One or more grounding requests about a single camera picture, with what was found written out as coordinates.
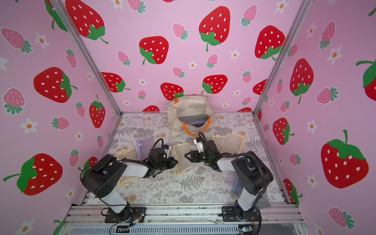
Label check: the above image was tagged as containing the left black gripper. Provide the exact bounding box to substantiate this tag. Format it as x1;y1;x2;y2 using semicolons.
155;157;179;172

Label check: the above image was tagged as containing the purple mesh pouch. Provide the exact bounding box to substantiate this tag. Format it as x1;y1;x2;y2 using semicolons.
137;136;155;161

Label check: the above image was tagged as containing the dark blue mesh pouch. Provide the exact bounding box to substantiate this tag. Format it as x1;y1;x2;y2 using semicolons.
179;115;210;127

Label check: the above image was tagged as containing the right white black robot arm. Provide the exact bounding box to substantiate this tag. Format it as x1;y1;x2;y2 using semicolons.
185;132;274;221

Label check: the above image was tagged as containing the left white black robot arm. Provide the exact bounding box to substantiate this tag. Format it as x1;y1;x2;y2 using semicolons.
80;138;178;217

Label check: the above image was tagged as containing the cream canvas tote bag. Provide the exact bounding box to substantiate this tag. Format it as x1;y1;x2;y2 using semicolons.
167;95;215;137

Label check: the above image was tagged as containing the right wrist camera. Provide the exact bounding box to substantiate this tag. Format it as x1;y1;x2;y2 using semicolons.
193;137;207;153

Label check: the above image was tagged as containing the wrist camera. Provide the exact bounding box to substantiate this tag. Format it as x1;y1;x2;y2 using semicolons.
163;145;171;158
193;137;207;153

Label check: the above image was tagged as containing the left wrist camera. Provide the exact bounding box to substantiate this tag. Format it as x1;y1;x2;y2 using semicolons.
163;145;171;158

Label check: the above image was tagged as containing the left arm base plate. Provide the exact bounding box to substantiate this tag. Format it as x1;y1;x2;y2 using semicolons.
105;207;146;223

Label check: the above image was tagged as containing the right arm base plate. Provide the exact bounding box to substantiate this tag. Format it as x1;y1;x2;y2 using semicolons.
218;206;262;222

